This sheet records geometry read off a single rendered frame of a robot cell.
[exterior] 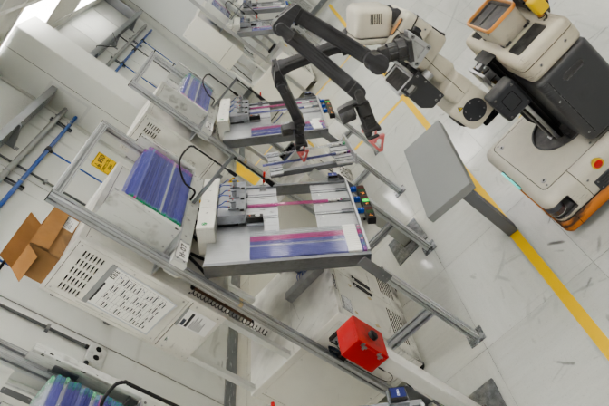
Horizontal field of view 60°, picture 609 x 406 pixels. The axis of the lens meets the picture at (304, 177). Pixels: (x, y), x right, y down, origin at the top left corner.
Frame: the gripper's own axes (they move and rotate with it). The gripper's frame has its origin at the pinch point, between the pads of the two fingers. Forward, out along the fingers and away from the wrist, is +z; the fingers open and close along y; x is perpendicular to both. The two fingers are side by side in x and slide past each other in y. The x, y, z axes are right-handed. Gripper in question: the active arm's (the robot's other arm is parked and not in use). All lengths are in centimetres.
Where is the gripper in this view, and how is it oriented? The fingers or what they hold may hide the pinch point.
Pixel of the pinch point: (303, 157)
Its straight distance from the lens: 296.6
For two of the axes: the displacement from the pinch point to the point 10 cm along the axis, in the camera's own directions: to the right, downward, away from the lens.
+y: 1.2, 4.0, -9.1
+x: 9.8, -1.7, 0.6
